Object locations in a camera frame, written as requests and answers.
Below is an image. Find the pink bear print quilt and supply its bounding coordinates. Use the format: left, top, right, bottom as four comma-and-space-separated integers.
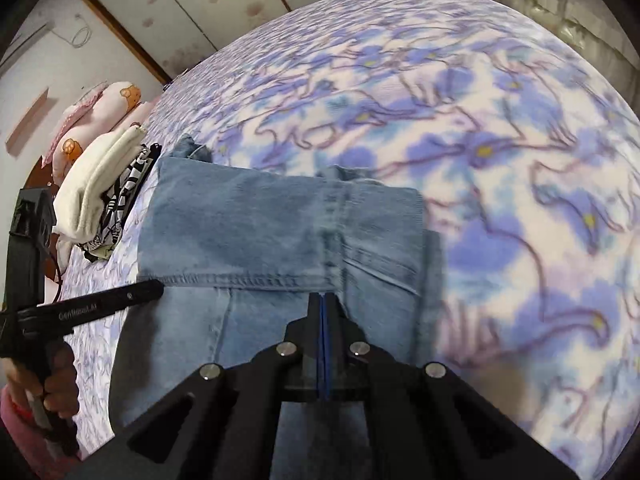
42, 81, 156, 186

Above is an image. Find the grey wall bar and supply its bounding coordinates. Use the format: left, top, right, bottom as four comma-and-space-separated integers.
0, 21, 57, 70

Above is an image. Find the black white patterned folded cloth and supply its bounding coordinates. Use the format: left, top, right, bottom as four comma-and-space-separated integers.
77, 142, 163, 261

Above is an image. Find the pink wall shelf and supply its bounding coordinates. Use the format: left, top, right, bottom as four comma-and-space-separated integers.
6, 87, 51, 156

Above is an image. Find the wooden headboard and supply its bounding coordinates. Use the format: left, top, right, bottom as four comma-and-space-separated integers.
22, 157, 66, 281

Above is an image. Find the purple floral blanket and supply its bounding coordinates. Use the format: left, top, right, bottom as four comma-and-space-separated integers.
55, 0, 640, 476

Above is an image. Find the beige cloth covered furniture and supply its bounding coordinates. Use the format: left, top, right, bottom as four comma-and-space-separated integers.
470, 0, 640, 66

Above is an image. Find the pink frilled pillow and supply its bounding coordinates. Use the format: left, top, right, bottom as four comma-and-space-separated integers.
42, 82, 108, 166

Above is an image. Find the person's left forearm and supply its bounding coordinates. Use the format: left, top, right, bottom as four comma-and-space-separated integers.
0, 387, 76, 480

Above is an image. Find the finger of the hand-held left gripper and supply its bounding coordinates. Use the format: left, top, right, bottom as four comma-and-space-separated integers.
102, 280, 165, 314

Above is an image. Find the floral door wardrobe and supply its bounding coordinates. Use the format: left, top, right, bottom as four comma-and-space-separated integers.
74, 0, 396, 86

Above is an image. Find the white wall cable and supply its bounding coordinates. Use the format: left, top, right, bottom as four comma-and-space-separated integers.
52, 12, 94, 52

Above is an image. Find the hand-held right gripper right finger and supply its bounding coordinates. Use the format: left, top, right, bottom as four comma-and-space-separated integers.
324, 292, 581, 480

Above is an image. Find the blue denim jacket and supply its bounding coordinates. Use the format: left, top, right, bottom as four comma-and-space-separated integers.
109, 132, 445, 480

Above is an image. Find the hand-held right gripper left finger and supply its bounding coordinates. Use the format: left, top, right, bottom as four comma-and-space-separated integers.
62, 292, 325, 480

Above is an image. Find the person's left hand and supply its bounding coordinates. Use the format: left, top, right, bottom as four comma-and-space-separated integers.
5, 337, 80, 427

